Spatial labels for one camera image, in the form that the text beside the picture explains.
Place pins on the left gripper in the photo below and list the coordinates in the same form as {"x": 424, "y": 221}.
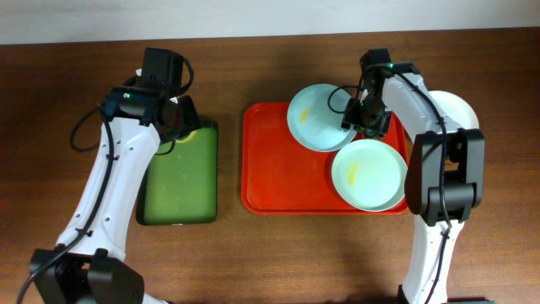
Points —
{"x": 186, "y": 116}

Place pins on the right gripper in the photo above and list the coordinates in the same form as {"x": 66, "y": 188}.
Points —
{"x": 376, "y": 127}

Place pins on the green and yellow sponge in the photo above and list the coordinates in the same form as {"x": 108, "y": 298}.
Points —
{"x": 186, "y": 138}

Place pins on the light blue plate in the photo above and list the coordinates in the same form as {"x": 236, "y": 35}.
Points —
{"x": 313, "y": 124}

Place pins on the white plate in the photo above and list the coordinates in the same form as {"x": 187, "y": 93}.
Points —
{"x": 456, "y": 108}

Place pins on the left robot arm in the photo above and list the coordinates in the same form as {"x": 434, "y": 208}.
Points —
{"x": 87, "y": 264}

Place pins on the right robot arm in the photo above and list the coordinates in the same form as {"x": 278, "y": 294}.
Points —
{"x": 444, "y": 181}

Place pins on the green rectangular tray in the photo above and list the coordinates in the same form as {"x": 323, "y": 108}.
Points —
{"x": 180, "y": 184}

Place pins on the red plastic tray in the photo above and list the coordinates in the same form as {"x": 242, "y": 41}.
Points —
{"x": 279, "y": 175}

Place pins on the light green plate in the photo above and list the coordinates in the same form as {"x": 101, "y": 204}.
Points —
{"x": 369, "y": 175}

